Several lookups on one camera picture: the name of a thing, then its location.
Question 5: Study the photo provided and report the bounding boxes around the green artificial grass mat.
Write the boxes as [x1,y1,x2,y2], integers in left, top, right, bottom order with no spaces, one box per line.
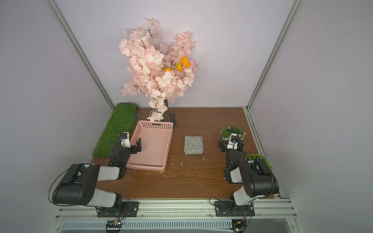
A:
[92,103,139,158]

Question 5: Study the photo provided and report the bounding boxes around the left controller circuit board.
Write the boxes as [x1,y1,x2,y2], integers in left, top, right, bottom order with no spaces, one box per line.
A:
[105,220,123,233]

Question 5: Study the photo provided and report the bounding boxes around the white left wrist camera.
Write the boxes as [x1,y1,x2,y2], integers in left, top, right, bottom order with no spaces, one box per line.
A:
[119,132,131,148]

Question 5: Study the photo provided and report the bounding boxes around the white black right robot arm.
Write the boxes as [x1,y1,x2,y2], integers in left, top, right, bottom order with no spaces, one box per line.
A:
[214,134,279,217]

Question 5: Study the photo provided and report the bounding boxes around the right controller circuit board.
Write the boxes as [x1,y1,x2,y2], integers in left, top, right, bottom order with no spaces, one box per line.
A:
[231,219,247,233]

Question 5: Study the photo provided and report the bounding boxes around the controller circuit board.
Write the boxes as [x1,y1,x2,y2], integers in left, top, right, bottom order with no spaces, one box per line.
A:
[105,220,123,233]
[231,219,247,233]

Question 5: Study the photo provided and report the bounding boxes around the green leafy plant wooden pot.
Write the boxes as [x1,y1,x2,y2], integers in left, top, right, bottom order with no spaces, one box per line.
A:
[246,153,273,171]

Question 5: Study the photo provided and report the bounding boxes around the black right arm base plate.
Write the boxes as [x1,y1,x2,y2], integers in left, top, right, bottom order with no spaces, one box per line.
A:
[214,201,255,217]

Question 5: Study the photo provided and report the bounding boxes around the succulents in white pot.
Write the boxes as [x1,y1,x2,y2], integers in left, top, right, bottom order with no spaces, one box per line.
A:
[220,126,246,141]

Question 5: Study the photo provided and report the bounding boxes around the aluminium front frame rail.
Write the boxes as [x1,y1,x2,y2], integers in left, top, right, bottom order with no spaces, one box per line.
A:
[49,198,303,233]

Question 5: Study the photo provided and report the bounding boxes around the pink perforated plastic basket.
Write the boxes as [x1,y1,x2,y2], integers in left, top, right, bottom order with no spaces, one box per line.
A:
[127,120,173,172]

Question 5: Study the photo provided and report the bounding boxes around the grey striped square dishcloth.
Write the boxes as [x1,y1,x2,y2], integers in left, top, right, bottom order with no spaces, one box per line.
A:
[184,136,204,155]

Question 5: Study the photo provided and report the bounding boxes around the pink blossom artificial tree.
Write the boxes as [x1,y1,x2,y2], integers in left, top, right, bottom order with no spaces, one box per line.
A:
[119,18,199,122]

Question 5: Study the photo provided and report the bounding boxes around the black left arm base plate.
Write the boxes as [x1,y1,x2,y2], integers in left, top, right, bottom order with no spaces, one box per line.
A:
[96,201,140,218]

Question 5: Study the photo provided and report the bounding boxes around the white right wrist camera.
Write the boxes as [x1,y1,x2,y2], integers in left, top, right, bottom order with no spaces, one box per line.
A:
[227,134,239,150]

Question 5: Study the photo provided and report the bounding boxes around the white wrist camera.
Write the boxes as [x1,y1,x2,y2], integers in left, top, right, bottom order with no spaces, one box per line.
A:
[227,134,239,150]
[119,132,131,148]

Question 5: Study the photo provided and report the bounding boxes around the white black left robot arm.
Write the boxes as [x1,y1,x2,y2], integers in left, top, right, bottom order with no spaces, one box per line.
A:
[48,137,142,218]

